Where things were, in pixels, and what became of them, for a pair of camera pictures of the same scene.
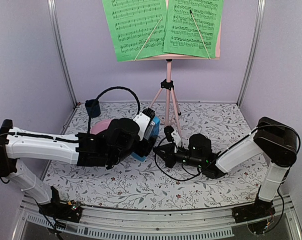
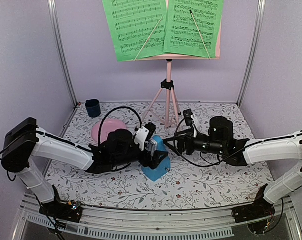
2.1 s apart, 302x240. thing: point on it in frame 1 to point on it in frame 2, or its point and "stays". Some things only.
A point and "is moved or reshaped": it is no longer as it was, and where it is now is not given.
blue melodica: [152, 130] is moved or reshaped
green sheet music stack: [192, 27] stays
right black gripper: [169, 148] to [188, 138]
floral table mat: [151, 184] stays
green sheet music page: [137, 28] stays
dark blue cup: [92, 108] stays
